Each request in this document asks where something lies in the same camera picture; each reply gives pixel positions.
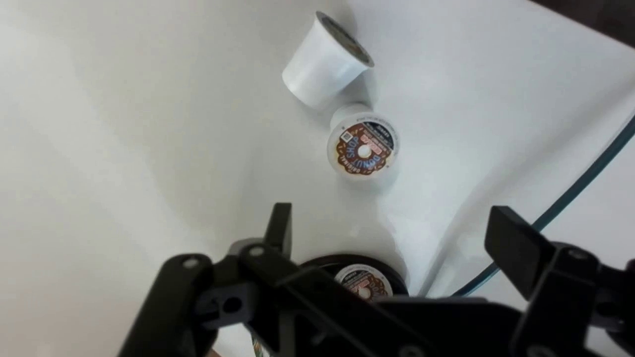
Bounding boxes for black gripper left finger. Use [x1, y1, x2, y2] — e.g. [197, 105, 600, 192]
[264, 202, 292, 256]

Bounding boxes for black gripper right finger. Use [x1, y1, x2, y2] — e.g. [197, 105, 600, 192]
[484, 206, 556, 298]

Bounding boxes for black coffee pod carousel stand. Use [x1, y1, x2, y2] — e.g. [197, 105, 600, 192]
[304, 254, 409, 301]

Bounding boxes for coffee pod with donut lid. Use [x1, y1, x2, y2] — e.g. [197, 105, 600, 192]
[328, 101, 401, 182]

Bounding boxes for white coffee pod lying sideways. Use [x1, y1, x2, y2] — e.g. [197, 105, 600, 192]
[282, 12, 375, 107]

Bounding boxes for dark green power cable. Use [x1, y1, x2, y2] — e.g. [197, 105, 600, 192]
[451, 115, 635, 298]

